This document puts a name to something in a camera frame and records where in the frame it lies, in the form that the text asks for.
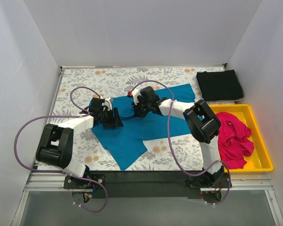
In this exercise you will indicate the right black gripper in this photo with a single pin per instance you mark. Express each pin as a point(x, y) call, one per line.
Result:
point(139, 109)

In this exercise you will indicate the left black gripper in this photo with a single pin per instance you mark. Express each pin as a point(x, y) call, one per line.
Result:
point(113, 118)

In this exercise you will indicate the teal blue t shirt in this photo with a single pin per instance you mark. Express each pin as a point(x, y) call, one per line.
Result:
point(126, 143)

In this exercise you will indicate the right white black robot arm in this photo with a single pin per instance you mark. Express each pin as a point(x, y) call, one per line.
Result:
point(202, 122)

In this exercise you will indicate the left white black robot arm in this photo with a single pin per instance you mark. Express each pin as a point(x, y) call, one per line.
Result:
point(56, 144)

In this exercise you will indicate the floral patterned table mat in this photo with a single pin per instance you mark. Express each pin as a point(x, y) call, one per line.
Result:
point(77, 86)

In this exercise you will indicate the folded black t shirt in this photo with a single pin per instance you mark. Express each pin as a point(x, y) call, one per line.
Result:
point(220, 86)

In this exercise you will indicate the magenta pink t shirt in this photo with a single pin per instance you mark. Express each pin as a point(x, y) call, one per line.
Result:
point(233, 141)

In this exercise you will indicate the yellow plastic tray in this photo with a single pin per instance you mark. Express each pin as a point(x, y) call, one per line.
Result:
point(260, 160)

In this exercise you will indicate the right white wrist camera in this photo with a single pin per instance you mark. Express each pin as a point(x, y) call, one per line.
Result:
point(134, 95)

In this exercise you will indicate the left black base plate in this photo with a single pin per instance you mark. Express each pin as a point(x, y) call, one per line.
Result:
point(74, 183)

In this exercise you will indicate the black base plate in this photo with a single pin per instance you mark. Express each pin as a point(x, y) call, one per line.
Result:
point(74, 183)
point(207, 180)

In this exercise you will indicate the aluminium frame rail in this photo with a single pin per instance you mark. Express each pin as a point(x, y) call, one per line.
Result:
point(54, 182)

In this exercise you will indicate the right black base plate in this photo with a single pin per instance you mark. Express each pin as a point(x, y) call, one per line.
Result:
point(207, 180)

